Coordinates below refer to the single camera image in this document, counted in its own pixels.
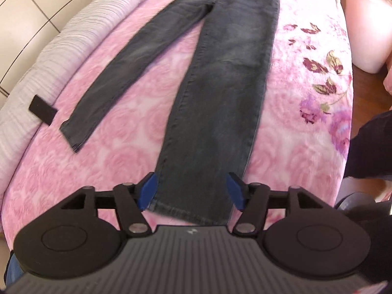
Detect dark grey jeans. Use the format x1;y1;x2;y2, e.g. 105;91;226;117
60;0;280;225

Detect pink rose blanket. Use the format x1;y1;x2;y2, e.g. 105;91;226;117
1;0;354;245

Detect black smartphone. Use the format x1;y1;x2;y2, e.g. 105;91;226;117
29;95;58;125

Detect striped white rolled quilt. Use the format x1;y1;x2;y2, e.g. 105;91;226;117
0;0;172;187

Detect blue jeans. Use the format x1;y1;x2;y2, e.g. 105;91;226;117
3;250;24;287

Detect white wardrobe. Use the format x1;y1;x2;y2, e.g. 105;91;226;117
0;0;92;104

